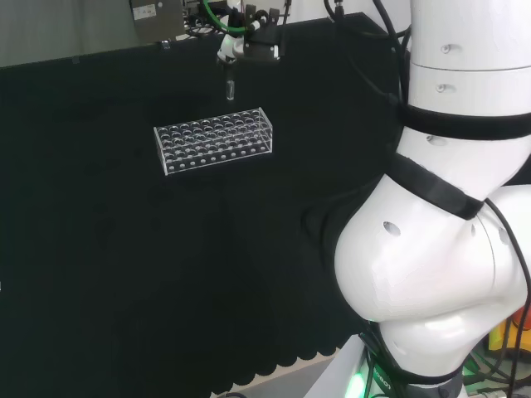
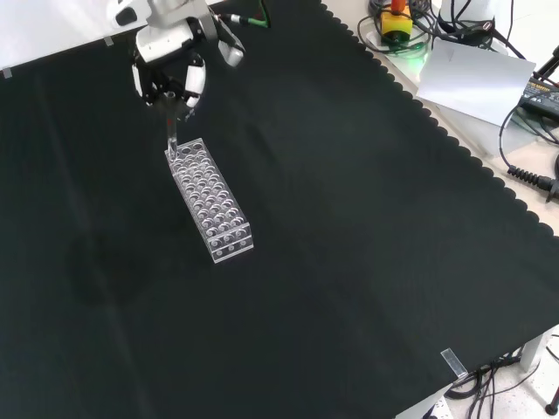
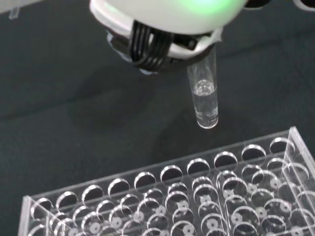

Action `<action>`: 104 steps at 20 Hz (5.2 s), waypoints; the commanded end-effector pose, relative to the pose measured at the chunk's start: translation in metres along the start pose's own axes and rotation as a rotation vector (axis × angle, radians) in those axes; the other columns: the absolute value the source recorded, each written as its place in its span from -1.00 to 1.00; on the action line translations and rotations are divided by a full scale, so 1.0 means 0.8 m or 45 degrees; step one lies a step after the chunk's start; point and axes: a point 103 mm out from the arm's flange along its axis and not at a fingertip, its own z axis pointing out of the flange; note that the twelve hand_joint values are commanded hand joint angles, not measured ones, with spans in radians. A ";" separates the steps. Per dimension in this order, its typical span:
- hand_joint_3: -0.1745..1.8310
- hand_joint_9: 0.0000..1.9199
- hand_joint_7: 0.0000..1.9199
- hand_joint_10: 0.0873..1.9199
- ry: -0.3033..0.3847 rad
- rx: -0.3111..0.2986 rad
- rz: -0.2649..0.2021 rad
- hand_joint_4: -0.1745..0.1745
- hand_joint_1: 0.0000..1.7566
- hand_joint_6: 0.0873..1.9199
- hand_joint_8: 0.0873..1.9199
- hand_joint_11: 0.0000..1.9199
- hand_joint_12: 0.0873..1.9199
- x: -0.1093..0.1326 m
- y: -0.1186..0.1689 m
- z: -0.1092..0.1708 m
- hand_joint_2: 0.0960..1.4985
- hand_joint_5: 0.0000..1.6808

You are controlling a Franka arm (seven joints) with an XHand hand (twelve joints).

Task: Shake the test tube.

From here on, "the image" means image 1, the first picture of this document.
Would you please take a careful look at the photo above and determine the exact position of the yellow stop button box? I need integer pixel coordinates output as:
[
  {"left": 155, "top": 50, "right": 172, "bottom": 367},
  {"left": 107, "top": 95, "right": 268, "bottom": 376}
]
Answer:
[{"left": 487, "top": 308, "right": 531, "bottom": 353}]

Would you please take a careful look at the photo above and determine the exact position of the grey metal cabinet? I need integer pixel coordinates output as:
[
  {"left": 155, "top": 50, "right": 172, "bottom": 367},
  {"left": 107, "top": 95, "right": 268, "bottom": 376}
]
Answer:
[{"left": 128, "top": 0, "right": 186, "bottom": 47}]

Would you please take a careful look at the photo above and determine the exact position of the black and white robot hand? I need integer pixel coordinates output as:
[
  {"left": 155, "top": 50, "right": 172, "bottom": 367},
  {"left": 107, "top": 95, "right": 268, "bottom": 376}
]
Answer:
[{"left": 215, "top": 2, "right": 287, "bottom": 66}]

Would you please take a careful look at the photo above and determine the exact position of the black bench cloth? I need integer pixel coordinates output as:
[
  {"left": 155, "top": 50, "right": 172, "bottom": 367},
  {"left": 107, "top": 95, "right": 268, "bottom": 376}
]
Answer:
[{"left": 0, "top": 12, "right": 416, "bottom": 398}]

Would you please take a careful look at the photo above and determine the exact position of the green cable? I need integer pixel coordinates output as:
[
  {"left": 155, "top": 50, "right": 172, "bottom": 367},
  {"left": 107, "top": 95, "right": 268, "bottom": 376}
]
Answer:
[{"left": 200, "top": 0, "right": 246, "bottom": 33}]

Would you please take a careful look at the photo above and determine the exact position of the clear glass test tube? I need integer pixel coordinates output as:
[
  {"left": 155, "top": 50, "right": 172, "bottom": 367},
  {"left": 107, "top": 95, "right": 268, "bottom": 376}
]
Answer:
[{"left": 225, "top": 61, "right": 237, "bottom": 102}]

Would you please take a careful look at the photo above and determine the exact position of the clear plastic test tube rack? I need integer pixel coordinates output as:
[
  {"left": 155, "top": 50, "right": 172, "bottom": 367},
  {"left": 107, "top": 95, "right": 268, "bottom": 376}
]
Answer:
[{"left": 153, "top": 107, "right": 275, "bottom": 177}]

